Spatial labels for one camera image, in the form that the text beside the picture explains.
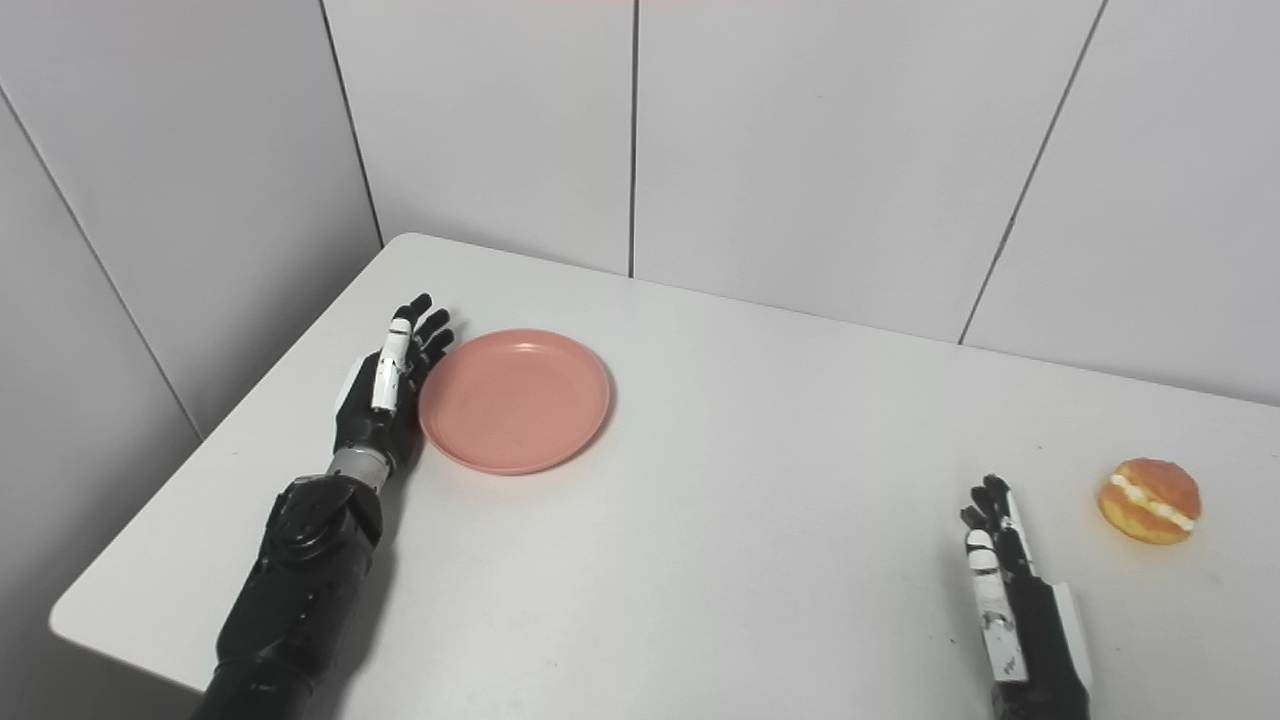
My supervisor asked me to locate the pink round plate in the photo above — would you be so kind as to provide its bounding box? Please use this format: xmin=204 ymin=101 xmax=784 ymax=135
xmin=418 ymin=329 xmax=612 ymax=476

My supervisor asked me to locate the cream puff pastry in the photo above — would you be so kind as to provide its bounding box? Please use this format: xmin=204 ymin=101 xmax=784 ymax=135
xmin=1097 ymin=458 xmax=1202 ymax=546

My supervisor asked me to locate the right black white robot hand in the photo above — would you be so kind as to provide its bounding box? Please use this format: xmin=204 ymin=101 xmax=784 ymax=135
xmin=960 ymin=474 xmax=1093 ymax=720

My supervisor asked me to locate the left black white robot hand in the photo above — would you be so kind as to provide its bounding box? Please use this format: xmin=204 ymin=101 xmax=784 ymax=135
xmin=332 ymin=293 xmax=455 ymax=473

